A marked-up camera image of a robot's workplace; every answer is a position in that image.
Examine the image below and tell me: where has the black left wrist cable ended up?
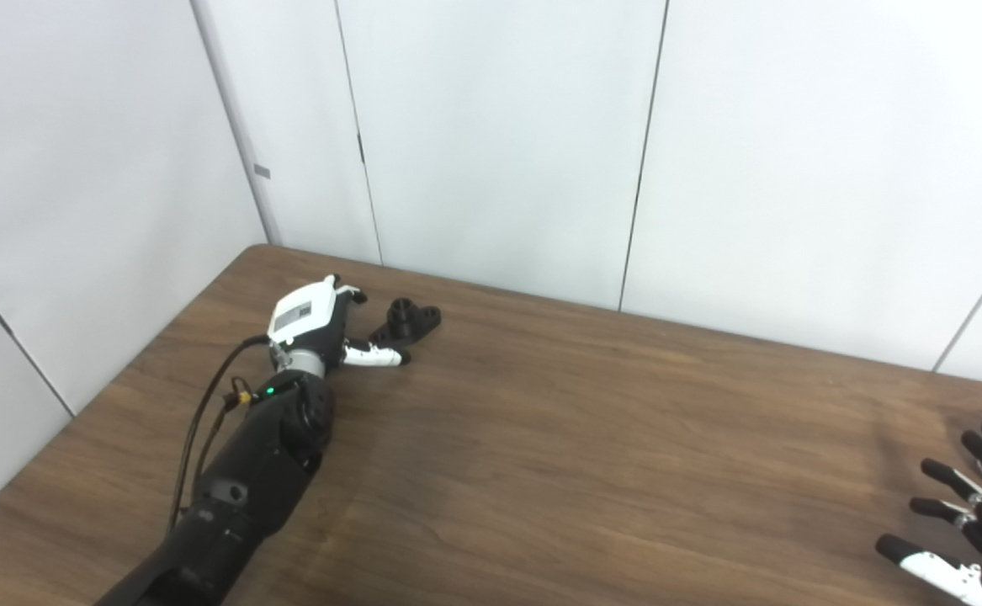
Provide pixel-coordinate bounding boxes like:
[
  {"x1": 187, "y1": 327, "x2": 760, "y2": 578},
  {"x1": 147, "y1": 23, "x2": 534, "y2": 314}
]
[{"x1": 167, "y1": 334, "x2": 271, "y2": 531}]

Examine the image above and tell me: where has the black plastic holder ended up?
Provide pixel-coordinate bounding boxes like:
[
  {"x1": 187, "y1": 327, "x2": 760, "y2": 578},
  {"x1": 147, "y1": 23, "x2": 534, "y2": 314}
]
[{"x1": 369, "y1": 297, "x2": 443, "y2": 348}]

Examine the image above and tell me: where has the left arm yellow connector wire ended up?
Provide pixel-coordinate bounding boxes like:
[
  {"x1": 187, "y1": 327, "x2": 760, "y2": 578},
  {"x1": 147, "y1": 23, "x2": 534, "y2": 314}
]
[{"x1": 221, "y1": 379, "x2": 257, "y2": 413}]

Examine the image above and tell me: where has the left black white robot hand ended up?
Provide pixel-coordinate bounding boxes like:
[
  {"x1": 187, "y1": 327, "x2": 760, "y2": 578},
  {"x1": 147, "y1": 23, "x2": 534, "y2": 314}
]
[{"x1": 267, "y1": 274, "x2": 412, "y2": 369}]

